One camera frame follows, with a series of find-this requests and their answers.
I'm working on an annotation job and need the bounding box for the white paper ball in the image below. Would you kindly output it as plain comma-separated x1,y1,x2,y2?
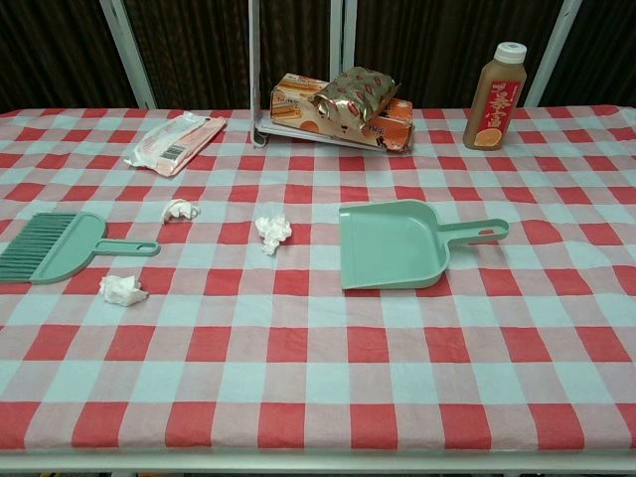
98,274,150,306
160,198,202,225
254,214,293,256

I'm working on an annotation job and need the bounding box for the green plastic dustpan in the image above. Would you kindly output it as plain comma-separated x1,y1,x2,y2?
339,199,511,291

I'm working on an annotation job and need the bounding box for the green hand brush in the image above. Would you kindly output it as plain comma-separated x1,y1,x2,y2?
0,212,162,286

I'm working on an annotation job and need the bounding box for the orange snack carton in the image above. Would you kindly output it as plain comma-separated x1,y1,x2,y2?
364,97,415,155

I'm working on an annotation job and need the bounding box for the gold foil snack bag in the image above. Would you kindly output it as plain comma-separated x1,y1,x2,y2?
308,69,401,142

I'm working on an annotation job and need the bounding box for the pink white wipes packet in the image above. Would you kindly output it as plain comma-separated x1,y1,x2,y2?
123,110,229,178

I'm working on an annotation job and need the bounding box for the white metal bookend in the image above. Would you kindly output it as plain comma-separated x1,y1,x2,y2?
247,0,390,151

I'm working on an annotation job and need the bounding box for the brown juice bottle white cap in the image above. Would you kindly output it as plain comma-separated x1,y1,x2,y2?
462,42,528,150

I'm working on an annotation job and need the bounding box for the white double frame post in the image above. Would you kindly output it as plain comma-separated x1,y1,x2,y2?
330,0,358,80

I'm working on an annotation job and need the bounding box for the white slanted frame post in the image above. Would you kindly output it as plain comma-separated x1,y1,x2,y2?
524,0,582,108
98,0,159,110

